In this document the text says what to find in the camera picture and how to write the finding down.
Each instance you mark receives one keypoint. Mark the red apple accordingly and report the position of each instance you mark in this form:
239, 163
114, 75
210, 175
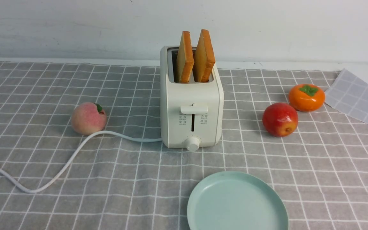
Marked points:
280, 119

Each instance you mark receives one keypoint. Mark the orange persimmon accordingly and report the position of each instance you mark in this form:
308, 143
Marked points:
306, 97

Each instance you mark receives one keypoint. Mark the light green plate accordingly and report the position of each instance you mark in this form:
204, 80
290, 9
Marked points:
233, 200

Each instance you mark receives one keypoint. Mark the white two-slot toaster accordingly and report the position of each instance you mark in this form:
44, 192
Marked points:
190, 113

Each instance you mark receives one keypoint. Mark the toast slice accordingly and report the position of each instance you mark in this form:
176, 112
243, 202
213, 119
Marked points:
204, 58
184, 60

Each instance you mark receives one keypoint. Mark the grey checked tablecloth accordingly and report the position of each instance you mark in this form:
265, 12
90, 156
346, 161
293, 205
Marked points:
320, 171

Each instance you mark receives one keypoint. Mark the pink peach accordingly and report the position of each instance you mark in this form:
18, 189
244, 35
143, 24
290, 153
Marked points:
88, 118

